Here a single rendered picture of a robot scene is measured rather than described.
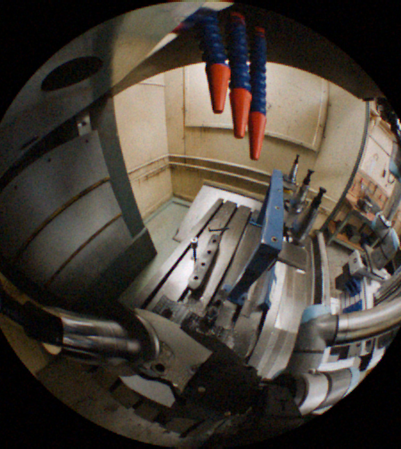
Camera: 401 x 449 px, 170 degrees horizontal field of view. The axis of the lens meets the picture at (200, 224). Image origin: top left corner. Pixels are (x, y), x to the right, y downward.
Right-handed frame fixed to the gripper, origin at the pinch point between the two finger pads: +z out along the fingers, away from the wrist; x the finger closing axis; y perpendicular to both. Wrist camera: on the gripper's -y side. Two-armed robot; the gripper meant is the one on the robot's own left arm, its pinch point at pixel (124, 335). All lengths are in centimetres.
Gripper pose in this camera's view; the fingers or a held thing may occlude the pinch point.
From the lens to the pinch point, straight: 16.4
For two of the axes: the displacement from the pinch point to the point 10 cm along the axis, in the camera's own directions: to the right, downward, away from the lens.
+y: -0.2, 7.2, 7.0
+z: -8.7, -3.5, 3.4
